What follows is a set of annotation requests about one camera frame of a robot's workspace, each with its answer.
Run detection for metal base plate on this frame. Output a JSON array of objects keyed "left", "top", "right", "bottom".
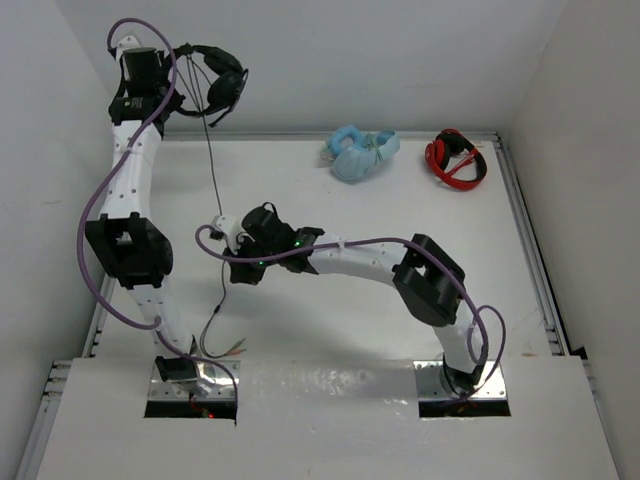
[
  {"left": 147, "top": 362, "right": 237, "bottom": 402},
  {"left": 413, "top": 360, "right": 508, "bottom": 402}
]

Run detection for black headset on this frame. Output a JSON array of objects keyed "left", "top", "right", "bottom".
[{"left": 173, "top": 43, "right": 249, "bottom": 128}]

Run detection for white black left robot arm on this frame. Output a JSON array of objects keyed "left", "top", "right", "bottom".
[{"left": 85, "top": 46, "right": 198, "bottom": 389}]

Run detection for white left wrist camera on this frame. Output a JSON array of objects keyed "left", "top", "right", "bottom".
[{"left": 110, "top": 34, "right": 142, "bottom": 62}]

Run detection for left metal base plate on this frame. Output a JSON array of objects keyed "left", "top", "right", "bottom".
[{"left": 147, "top": 362, "right": 237, "bottom": 402}]

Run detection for thin black headset cable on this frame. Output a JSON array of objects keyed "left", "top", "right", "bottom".
[{"left": 184, "top": 52, "right": 247, "bottom": 359}]

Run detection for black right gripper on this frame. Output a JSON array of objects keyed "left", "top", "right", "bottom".
[{"left": 224, "top": 232, "right": 280, "bottom": 285}]

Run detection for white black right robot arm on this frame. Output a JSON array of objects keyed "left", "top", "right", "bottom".
[{"left": 212, "top": 205, "right": 488, "bottom": 396}]

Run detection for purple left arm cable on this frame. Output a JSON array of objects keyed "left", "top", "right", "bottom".
[{"left": 77, "top": 17, "right": 240, "bottom": 416}]

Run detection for light blue headphones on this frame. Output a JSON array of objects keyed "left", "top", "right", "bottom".
[{"left": 322, "top": 125, "right": 400, "bottom": 184}]

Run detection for red black headphones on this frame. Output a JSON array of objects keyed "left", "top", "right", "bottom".
[{"left": 424, "top": 128, "right": 488, "bottom": 192}]

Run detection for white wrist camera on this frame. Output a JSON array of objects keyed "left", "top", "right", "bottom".
[
  {"left": 209, "top": 214, "right": 244, "bottom": 253},
  {"left": 110, "top": 34, "right": 142, "bottom": 62}
]

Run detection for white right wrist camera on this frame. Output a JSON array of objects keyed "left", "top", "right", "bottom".
[{"left": 209, "top": 214, "right": 244, "bottom": 253}]

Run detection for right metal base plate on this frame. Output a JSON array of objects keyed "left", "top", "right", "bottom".
[{"left": 413, "top": 360, "right": 508, "bottom": 402}]

